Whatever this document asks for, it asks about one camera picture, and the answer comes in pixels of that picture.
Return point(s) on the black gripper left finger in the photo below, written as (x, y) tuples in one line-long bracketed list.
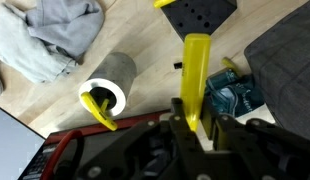
[(150, 150)]

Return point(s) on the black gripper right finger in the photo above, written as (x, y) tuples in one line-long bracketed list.
[(255, 150)]

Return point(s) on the yellow T-handle hex key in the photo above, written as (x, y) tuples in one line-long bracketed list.
[(194, 72)]

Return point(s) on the grey metal tin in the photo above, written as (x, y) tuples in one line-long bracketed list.
[(112, 79)]

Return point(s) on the black wedge key stand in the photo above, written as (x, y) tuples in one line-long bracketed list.
[(198, 16)]

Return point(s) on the yellow hex key in stand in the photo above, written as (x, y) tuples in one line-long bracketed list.
[(161, 3)]

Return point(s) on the teal plastic bag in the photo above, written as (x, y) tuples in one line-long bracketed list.
[(232, 94)]

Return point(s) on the small black clip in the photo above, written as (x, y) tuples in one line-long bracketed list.
[(177, 65)]

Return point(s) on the dark grey felt panel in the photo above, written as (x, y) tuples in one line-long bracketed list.
[(280, 63)]

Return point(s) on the grey ribbed cloth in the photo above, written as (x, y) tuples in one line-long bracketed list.
[(66, 26)]

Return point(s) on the white terry towel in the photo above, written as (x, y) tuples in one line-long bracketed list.
[(26, 54)]

